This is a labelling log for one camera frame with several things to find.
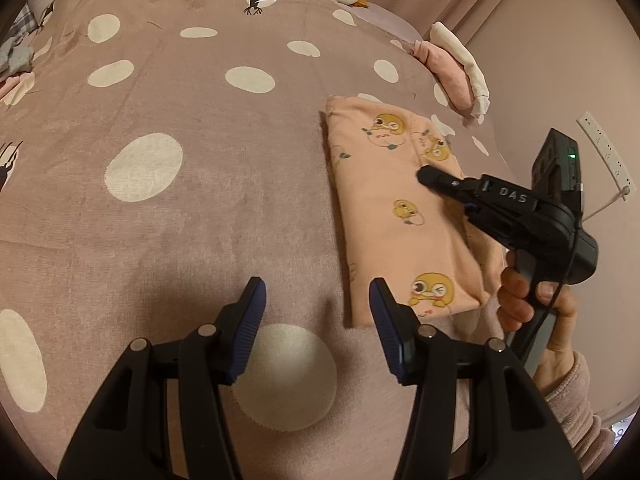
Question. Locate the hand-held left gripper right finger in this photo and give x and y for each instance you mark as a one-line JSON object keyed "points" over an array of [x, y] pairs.
{"points": [[387, 330]]}

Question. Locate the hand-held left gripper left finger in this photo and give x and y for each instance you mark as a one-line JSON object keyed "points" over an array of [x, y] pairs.
{"points": [[247, 330]]}

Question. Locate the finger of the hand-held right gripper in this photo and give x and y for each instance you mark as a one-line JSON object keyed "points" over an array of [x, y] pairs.
{"points": [[440, 179]]}

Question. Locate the peach chick print garment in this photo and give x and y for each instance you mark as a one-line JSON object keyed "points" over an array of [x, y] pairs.
{"points": [[380, 200]]}

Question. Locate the person's right forearm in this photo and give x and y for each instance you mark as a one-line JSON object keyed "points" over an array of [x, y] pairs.
{"points": [[575, 410]]}

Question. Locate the person's right hand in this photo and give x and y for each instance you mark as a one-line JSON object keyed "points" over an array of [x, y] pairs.
{"points": [[515, 300]]}

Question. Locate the white power strip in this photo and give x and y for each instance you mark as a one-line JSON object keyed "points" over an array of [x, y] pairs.
{"points": [[605, 147]]}

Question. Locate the pink folded cloth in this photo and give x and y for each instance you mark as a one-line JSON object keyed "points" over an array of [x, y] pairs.
{"points": [[445, 67]]}

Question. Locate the mauve polka dot bedsheet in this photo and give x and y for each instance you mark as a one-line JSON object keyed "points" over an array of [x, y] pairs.
{"points": [[200, 220]]}

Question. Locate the grey cloth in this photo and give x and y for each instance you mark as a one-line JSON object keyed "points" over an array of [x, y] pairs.
{"points": [[15, 57]]}

